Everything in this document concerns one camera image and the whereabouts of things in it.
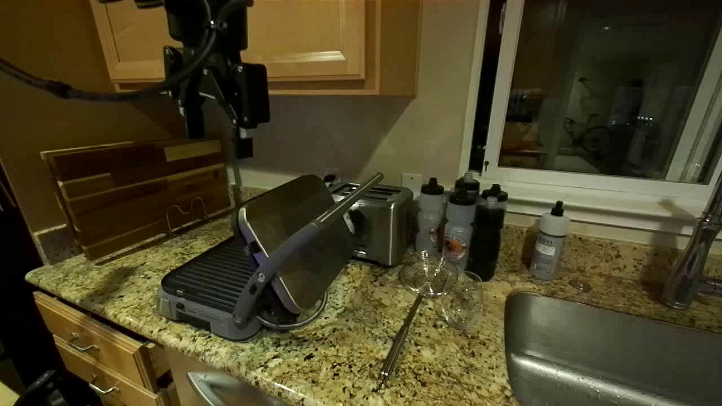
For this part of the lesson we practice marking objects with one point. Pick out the white bottle black cap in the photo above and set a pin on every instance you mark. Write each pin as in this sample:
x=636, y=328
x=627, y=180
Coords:
x=461, y=213

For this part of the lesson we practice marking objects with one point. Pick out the grey sandwich maker grill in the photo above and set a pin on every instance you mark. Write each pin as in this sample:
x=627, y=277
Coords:
x=288, y=246

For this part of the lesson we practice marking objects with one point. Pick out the clear bottle black cap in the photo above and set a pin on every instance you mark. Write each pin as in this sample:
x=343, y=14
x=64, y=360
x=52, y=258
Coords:
x=430, y=216

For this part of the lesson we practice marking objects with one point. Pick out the small white squeeze bottle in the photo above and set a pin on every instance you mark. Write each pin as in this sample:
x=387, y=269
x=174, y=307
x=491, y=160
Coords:
x=546, y=251

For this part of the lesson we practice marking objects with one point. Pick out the chrome kitchen faucet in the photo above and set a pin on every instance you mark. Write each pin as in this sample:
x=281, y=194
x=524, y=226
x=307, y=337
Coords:
x=687, y=279

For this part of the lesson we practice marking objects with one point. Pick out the stainless steel sink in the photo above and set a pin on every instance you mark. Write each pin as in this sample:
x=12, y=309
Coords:
x=561, y=353

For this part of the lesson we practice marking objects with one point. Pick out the wooden upper wall cabinet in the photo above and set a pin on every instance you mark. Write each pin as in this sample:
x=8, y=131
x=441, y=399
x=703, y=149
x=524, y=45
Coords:
x=307, y=45

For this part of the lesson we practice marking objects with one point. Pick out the window with white frame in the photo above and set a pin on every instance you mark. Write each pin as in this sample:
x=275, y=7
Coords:
x=605, y=104

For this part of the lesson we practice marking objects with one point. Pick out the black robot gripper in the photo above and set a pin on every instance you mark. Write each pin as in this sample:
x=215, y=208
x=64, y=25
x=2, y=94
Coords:
x=209, y=59

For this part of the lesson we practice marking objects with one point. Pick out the stainless steel toaster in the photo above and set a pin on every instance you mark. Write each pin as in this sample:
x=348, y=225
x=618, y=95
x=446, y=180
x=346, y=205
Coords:
x=380, y=225

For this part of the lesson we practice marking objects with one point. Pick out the wooden base drawer cabinet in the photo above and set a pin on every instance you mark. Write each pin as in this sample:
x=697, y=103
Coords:
x=119, y=371

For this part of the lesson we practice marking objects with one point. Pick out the clear wine glass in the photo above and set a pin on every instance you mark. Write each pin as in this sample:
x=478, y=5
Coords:
x=452, y=291

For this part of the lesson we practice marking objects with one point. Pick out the black water bottle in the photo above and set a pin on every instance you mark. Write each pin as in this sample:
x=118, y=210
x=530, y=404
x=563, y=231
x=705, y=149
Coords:
x=487, y=226

